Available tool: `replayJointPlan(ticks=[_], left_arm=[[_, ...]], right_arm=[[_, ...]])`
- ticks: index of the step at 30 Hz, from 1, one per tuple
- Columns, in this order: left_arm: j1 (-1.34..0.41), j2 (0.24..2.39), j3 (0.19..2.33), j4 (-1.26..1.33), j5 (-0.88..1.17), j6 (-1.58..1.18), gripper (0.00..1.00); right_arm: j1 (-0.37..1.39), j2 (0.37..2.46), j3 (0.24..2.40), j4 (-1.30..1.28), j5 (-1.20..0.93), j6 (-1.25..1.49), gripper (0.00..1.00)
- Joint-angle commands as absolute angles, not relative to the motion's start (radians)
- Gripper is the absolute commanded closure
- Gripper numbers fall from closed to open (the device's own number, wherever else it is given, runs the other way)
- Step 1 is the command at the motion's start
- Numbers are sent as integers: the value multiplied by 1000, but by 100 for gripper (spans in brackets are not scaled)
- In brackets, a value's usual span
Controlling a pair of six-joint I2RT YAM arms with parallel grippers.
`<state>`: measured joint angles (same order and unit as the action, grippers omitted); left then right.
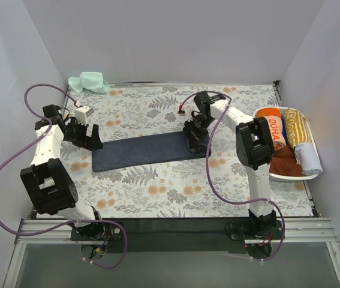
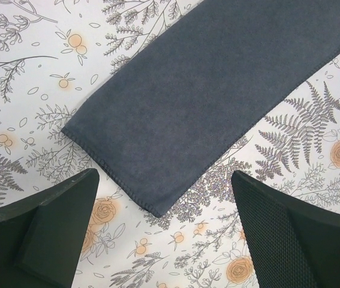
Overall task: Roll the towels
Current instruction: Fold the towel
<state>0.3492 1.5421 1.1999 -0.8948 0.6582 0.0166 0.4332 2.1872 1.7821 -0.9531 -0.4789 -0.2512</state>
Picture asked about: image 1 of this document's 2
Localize white plastic basket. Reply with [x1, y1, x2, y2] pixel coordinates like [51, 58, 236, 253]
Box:
[254, 106, 318, 181]

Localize yellow patterned rolled towel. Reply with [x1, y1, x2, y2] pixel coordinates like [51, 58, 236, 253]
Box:
[283, 108, 312, 149]

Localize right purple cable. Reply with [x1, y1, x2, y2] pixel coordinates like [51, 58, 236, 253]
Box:
[177, 92, 286, 263]

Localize mint green towel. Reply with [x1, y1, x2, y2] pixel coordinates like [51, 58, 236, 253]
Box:
[68, 72, 110, 94]

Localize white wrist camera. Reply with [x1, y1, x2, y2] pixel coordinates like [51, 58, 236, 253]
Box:
[177, 104, 194, 121]
[74, 106, 94, 125]

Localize light blue rolled towel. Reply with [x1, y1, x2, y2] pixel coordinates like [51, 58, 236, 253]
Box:
[294, 142, 323, 176]

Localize orange peach printed towel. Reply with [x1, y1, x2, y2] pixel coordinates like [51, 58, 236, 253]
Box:
[255, 107, 286, 151]

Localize purple cable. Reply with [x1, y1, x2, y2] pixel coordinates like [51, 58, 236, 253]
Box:
[177, 92, 286, 263]
[0, 83, 128, 269]

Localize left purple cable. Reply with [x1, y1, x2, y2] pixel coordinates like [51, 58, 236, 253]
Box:
[0, 83, 128, 269]

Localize brown rolled towel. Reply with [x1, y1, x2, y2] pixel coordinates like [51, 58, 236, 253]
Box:
[269, 156, 303, 177]
[272, 145, 295, 158]

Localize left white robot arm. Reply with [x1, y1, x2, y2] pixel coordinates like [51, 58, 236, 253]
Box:
[20, 104, 106, 240]

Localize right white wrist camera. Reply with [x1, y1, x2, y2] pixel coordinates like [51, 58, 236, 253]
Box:
[177, 104, 194, 121]

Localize floral table mat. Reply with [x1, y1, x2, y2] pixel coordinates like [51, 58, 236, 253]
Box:
[36, 85, 314, 219]

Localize dark grey towel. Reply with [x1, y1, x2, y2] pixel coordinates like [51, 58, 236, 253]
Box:
[92, 131, 206, 172]

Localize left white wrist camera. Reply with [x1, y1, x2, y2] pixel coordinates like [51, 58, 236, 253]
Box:
[74, 106, 94, 125]

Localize aluminium frame rail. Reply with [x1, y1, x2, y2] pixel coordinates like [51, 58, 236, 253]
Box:
[19, 217, 338, 243]

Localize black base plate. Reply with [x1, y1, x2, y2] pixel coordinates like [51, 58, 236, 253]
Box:
[70, 217, 284, 254]

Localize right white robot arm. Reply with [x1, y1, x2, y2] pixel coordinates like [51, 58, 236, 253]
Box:
[178, 91, 277, 239]

